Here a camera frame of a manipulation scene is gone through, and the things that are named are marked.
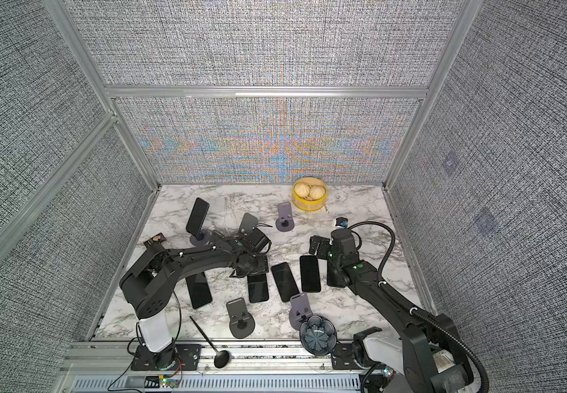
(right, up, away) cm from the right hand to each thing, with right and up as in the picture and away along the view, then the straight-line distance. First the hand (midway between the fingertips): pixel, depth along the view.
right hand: (322, 234), depth 86 cm
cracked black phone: (-23, -19, +1) cm, 30 cm away
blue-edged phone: (-47, +6, +9) cm, 48 cm away
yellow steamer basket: (-2, +15, +24) cm, 29 cm away
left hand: (-21, -15, +5) cm, 26 cm away
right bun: (+1, +16, +23) cm, 29 cm away
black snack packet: (-64, -3, +12) cm, 66 cm away
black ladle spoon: (-32, -35, -13) cm, 50 cm away
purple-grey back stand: (-13, +3, +17) cm, 21 cm away
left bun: (-5, +17, +23) cm, 30 cm away
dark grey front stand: (-27, -27, -10) cm, 39 cm away
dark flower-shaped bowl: (-3, -31, -10) cm, 33 cm away
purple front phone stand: (-9, -22, -10) cm, 26 cm away
